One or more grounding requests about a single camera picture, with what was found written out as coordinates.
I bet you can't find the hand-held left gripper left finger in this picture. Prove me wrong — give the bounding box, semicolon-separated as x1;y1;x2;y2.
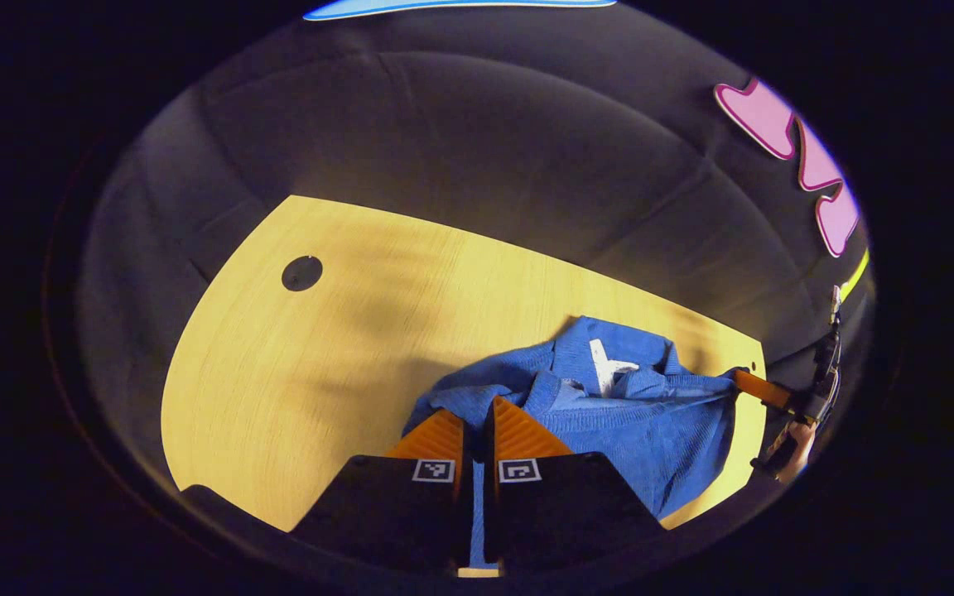
289;407;475;574

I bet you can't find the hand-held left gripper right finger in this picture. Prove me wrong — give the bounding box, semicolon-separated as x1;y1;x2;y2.
483;395;667;574

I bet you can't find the blue knitted sweater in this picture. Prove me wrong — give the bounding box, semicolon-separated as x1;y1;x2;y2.
401;315;741;570

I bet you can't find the black table cable grommet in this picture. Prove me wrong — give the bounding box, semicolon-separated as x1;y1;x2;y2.
281;255;324;292

